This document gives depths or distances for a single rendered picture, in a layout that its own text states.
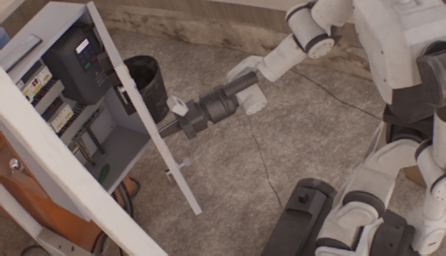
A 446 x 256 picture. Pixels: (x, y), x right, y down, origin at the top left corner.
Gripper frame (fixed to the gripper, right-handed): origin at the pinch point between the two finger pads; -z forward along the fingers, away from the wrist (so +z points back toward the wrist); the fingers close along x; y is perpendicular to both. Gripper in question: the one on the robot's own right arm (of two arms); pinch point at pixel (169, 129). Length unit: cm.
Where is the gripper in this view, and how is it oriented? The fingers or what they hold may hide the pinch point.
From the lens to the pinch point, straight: 159.6
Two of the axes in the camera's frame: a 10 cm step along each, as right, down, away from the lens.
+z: 8.8, -4.7, 0.8
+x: 3.7, 5.6, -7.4
